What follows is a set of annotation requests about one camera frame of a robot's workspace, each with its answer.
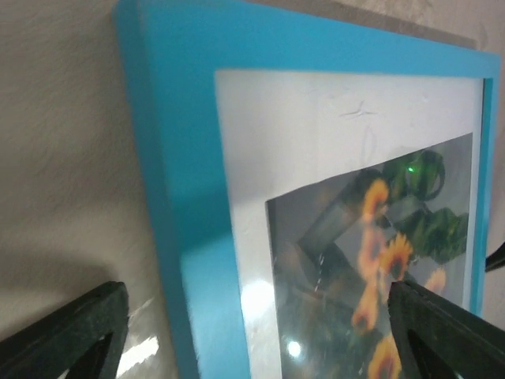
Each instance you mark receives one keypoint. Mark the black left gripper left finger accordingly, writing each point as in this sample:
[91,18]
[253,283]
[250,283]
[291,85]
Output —
[84,338]

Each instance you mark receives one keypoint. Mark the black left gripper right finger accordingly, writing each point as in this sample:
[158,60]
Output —
[437,339]

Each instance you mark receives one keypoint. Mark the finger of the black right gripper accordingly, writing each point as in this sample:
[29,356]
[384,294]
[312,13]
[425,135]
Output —
[495,260]

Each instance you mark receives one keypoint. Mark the sunflower photo print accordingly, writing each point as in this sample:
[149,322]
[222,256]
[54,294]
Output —
[338,245]

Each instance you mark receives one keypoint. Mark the white mat board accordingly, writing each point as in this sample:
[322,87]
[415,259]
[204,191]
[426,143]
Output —
[296,138]

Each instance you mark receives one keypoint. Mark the teal wooden picture frame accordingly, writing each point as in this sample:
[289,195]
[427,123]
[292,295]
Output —
[170,51]

